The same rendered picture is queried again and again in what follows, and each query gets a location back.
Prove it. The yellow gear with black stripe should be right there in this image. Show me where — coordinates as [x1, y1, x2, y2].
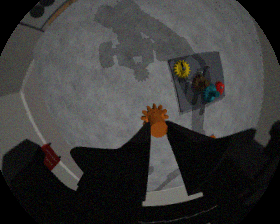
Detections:
[173, 60, 191, 79]

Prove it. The brown gear with tall hub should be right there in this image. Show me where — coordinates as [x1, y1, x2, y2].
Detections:
[141, 104, 168, 137]

